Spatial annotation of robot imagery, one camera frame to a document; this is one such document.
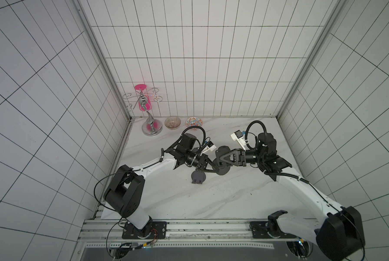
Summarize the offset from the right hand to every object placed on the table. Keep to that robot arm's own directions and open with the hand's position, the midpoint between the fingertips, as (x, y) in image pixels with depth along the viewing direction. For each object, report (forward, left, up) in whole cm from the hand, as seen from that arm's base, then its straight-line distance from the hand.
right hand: (221, 156), depth 69 cm
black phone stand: (-3, -1, -4) cm, 5 cm away
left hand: (-5, +3, -6) cm, 9 cm away
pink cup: (+34, +44, 0) cm, 55 cm away
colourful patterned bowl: (+42, +16, -23) cm, 50 cm away
